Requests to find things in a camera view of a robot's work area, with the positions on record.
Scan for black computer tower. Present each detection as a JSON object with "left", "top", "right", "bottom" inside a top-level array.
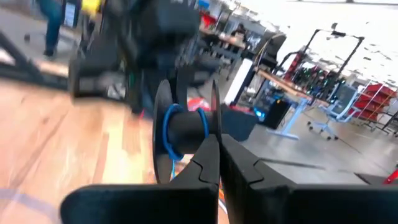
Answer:
[{"left": 253, "top": 88, "right": 292, "bottom": 130}]

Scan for black cable spool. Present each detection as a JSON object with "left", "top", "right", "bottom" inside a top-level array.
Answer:
[{"left": 151, "top": 78, "right": 223, "bottom": 185}]

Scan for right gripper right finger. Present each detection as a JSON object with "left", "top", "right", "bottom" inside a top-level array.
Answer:
[{"left": 220, "top": 133, "right": 398, "bottom": 224}]

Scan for white-framed office chair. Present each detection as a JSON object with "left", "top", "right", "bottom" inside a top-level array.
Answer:
[{"left": 307, "top": 83, "right": 360, "bottom": 141}]

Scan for blue ethernet cord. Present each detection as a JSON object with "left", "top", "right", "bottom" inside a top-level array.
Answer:
[{"left": 161, "top": 103, "right": 210, "bottom": 181}]

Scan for black robot station frame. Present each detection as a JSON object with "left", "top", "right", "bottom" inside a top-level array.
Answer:
[{"left": 273, "top": 28, "right": 365, "bottom": 102}]

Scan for black monitor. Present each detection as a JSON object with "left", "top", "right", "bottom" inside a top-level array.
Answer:
[{"left": 253, "top": 32, "right": 287, "bottom": 73}]

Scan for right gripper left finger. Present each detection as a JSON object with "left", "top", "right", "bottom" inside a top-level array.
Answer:
[{"left": 60, "top": 133, "right": 221, "bottom": 224}]

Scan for wooden desk white legs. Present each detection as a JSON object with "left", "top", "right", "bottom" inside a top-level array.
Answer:
[{"left": 254, "top": 67, "right": 330, "bottom": 141}]

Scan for red bin rack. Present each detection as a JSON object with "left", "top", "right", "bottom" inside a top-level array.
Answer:
[{"left": 347, "top": 81, "right": 398, "bottom": 134}]

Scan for black crate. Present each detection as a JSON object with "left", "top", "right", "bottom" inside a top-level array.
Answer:
[{"left": 220, "top": 103, "right": 259, "bottom": 142}]

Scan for black table frame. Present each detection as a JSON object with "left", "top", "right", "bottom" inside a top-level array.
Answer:
[{"left": 0, "top": 30, "right": 71, "bottom": 91}]

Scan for long wooden table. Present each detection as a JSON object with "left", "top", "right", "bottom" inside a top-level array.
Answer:
[{"left": 198, "top": 27, "right": 248, "bottom": 78}]

